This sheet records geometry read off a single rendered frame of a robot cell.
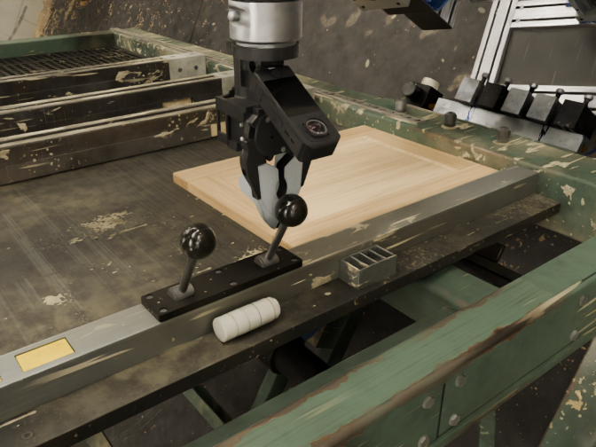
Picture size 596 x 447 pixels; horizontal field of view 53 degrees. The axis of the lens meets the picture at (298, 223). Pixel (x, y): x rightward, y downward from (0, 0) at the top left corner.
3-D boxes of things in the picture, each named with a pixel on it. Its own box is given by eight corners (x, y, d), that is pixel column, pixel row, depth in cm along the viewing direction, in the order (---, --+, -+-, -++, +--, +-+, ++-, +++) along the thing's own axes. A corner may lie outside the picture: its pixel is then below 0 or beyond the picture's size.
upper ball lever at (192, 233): (201, 306, 70) (226, 239, 60) (172, 317, 68) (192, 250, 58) (186, 280, 72) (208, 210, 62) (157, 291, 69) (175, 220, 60)
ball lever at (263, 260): (284, 273, 77) (318, 207, 67) (259, 283, 75) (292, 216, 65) (269, 250, 78) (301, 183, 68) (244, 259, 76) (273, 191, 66)
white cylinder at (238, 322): (226, 348, 68) (282, 322, 72) (224, 325, 67) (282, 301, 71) (212, 334, 70) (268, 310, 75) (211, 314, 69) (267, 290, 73)
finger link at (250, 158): (273, 188, 70) (272, 116, 66) (282, 193, 69) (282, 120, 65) (239, 199, 67) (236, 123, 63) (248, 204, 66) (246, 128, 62)
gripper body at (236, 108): (269, 134, 74) (267, 32, 69) (313, 152, 68) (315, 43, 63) (215, 146, 70) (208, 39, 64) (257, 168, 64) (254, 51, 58)
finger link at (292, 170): (273, 207, 77) (272, 138, 72) (302, 223, 72) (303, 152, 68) (253, 214, 75) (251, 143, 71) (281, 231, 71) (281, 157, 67)
